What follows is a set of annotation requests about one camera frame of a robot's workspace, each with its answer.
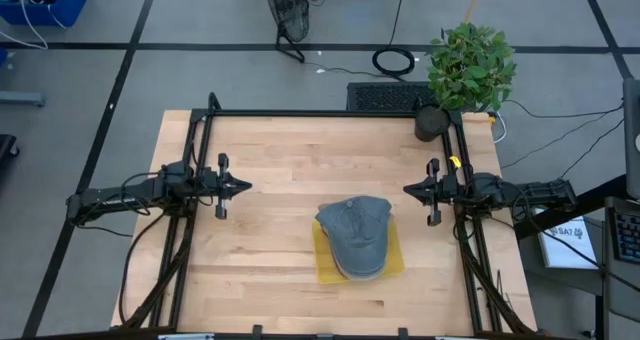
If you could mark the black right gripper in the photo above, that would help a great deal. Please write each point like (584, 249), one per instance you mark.
(450, 189)

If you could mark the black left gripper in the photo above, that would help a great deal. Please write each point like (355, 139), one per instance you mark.
(210, 185)

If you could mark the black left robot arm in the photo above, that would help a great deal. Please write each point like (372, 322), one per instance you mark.
(130, 197)

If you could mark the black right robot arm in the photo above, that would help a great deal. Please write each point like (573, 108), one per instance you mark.
(530, 192)

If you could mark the yellow translucent plastic container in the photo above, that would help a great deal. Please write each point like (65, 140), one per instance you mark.
(395, 265)

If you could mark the yellow tape tag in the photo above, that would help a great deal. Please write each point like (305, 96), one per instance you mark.
(455, 161)

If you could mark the black plant pot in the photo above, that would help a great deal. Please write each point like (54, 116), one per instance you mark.
(431, 122)

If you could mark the black keyboard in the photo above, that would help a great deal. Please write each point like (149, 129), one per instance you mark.
(627, 235)
(385, 97)

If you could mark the green leafy plant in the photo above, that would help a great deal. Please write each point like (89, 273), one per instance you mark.
(470, 65)

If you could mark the black diagonal support beam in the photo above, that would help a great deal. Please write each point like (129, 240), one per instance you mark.
(570, 215)

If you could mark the white printed paper sheet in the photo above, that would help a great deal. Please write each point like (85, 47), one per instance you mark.
(565, 245)

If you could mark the black floor fan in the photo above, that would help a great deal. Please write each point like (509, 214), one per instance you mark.
(290, 15)

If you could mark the grey side desk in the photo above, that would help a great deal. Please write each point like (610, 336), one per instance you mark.
(575, 282)

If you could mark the grey monitor back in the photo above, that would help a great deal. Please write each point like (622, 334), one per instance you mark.
(632, 130)

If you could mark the grey metal floor bar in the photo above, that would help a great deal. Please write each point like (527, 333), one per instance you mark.
(22, 99)

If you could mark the black equipment stand foot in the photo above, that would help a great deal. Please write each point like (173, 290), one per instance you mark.
(7, 147)

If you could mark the large blue plastic bin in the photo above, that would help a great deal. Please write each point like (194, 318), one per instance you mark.
(70, 5)

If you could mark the black aluminium table frame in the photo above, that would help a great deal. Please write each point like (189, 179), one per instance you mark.
(325, 113)

